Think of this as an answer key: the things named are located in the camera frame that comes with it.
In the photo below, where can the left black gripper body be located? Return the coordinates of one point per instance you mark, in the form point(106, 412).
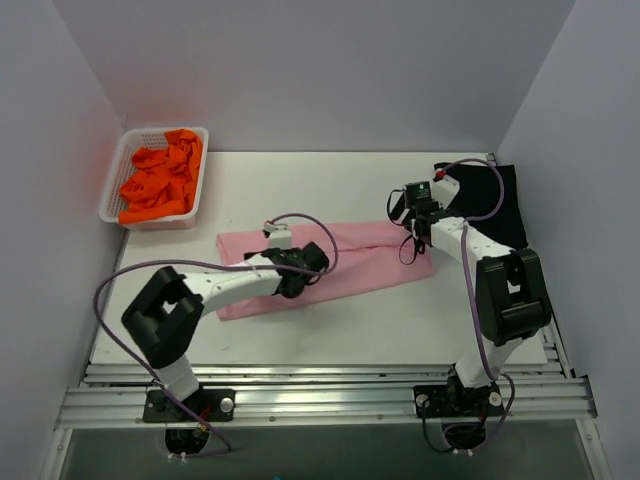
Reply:
point(263, 255)

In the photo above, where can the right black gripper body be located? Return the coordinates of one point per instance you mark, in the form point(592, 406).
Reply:
point(417, 215)

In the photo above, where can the pink t-shirt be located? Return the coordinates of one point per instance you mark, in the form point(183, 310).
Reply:
point(370, 257)

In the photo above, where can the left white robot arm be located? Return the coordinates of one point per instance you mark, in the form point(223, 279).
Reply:
point(163, 317)

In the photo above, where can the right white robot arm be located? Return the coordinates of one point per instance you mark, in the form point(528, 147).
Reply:
point(508, 297)

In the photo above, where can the black folded t-shirt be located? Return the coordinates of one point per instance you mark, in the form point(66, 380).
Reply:
point(479, 194)

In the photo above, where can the orange crumpled t-shirt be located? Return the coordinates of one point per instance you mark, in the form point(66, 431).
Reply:
point(165, 179)

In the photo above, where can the white plastic basket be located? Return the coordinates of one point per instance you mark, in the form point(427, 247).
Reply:
point(122, 168)

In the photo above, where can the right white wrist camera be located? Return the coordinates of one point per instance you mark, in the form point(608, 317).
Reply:
point(444, 188)

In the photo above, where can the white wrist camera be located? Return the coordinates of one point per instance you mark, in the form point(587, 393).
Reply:
point(277, 235)
point(444, 188)

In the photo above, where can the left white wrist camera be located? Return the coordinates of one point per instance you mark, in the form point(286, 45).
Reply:
point(277, 235)

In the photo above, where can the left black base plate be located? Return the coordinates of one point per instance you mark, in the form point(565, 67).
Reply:
point(212, 405)

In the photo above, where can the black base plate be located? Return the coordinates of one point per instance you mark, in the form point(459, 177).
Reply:
point(212, 405)
point(442, 401)

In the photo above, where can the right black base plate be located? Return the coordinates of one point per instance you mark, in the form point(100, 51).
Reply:
point(442, 401)

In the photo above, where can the aluminium rail frame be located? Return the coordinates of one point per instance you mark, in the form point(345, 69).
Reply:
point(325, 392)

